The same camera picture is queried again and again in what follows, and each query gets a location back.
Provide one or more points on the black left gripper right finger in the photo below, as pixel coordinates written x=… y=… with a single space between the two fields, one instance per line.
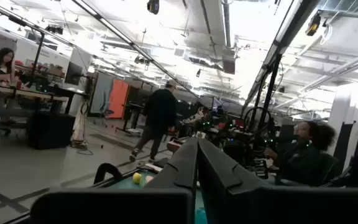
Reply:
x=216 y=174

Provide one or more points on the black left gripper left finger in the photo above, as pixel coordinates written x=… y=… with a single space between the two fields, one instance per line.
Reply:
x=182 y=165

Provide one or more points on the cream tulip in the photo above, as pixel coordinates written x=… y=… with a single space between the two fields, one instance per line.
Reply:
x=148 y=179

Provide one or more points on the yellow tulip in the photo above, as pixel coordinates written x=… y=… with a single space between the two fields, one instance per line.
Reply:
x=137 y=178

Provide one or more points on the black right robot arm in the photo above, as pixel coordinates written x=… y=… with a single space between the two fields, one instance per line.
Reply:
x=253 y=149

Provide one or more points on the person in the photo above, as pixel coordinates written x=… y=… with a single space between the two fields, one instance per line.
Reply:
x=303 y=152
x=2 y=67
x=158 y=115

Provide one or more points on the teal table mat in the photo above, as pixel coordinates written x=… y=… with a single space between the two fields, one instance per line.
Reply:
x=126 y=184

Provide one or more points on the orange panel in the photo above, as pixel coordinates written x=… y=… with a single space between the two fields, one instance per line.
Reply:
x=118 y=99

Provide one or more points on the grey panel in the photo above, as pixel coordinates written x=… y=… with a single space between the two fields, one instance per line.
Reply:
x=101 y=93

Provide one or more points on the black box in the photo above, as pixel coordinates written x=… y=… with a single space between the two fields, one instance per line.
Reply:
x=51 y=130

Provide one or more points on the black monitor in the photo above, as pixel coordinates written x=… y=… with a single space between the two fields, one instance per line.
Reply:
x=73 y=73

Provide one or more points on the wooden work table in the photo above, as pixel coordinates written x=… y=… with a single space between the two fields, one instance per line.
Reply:
x=23 y=93

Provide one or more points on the yellow black clamp device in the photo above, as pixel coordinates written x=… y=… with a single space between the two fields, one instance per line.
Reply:
x=313 y=25

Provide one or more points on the black overhead frame beam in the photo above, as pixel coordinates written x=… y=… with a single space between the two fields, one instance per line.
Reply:
x=286 y=31

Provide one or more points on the black ceiling camera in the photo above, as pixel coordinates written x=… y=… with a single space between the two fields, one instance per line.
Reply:
x=153 y=6

